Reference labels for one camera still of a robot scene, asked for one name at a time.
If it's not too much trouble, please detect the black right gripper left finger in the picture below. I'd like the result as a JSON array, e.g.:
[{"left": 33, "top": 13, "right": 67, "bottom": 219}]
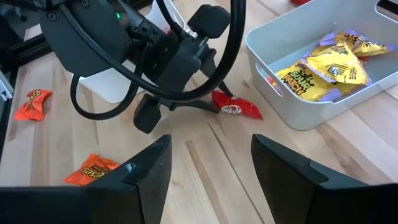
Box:
[{"left": 86, "top": 134, "right": 173, "bottom": 224}]

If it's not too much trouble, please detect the red KitKat candy wrapper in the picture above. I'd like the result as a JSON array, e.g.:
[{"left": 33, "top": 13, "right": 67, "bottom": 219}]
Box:
[{"left": 211, "top": 90, "right": 264, "bottom": 121}]

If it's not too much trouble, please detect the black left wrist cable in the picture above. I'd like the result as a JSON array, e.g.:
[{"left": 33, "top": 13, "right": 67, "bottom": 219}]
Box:
[{"left": 69, "top": 0, "right": 247, "bottom": 121}]

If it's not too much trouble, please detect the white plastic bin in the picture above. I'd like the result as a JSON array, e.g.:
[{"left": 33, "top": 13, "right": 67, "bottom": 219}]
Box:
[{"left": 76, "top": 0, "right": 189, "bottom": 105}]

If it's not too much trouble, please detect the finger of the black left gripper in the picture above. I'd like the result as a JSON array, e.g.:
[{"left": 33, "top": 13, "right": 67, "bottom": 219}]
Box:
[
  {"left": 187, "top": 4, "right": 234, "bottom": 98},
  {"left": 132, "top": 92, "right": 220, "bottom": 135}
]

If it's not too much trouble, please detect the orange Reese's candy wrapper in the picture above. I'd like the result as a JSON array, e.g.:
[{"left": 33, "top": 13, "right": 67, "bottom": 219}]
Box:
[
  {"left": 63, "top": 153, "right": 121, "bottom": 187},
  {"left": 13, "top": 88, "right": 53, "bottom": 122}
]

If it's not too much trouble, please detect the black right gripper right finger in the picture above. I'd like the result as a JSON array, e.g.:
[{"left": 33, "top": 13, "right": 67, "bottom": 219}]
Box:
[{"left": 251, "top": 134, "right": 370, "bottom": 224}]

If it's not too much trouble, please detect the light grey plastic bin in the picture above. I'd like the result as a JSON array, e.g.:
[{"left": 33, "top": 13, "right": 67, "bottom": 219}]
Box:
[{"left": 244, "top": 0, "right": 398, "bottom": 131}]

